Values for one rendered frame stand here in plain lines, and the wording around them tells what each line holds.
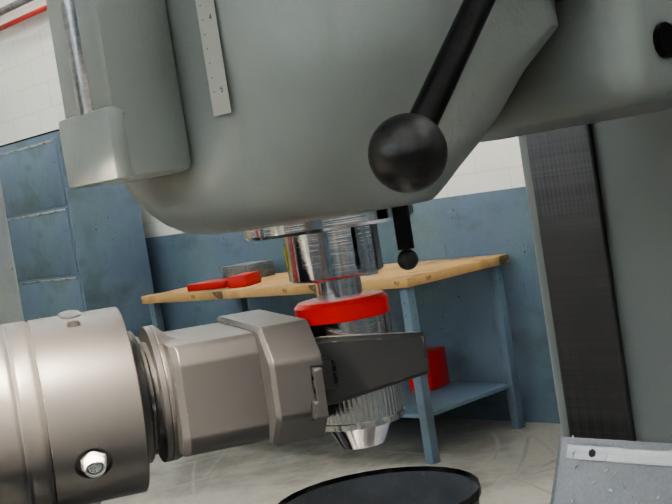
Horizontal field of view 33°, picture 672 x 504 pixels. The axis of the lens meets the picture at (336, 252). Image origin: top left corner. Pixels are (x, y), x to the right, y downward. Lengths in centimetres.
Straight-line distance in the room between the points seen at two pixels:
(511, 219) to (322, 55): 538
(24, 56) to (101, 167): 900
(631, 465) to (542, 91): 41
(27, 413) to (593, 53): 31
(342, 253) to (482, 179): 540
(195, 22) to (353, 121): 8
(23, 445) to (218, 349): 9
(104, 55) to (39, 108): 886
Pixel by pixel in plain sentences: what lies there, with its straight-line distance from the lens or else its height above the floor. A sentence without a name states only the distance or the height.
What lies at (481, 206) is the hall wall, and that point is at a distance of 595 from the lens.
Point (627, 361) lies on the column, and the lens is 93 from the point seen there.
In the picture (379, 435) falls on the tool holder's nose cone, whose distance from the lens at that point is 57.
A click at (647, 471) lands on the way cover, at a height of 107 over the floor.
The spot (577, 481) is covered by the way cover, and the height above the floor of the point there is 106.
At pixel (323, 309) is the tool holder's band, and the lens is 55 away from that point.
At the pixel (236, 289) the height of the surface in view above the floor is 88.
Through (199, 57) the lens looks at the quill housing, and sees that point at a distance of 49.
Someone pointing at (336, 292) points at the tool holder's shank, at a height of 127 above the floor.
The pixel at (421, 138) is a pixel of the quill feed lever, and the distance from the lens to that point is 42.
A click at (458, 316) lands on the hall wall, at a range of 617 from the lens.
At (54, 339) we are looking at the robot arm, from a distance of 52.
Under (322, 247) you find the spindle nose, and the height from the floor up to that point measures 130.
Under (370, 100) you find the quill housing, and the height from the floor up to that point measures 136.
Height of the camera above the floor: 132
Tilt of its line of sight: 3 degrees down
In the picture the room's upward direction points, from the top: 9 degrees counter-clockwise
